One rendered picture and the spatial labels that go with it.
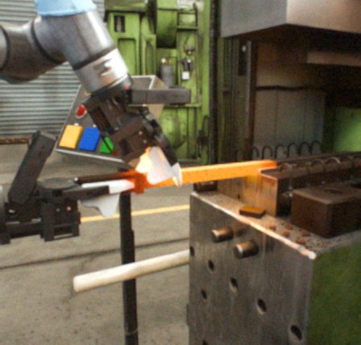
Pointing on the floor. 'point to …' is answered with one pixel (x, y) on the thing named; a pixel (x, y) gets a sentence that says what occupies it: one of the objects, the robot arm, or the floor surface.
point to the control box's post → (127, 263)
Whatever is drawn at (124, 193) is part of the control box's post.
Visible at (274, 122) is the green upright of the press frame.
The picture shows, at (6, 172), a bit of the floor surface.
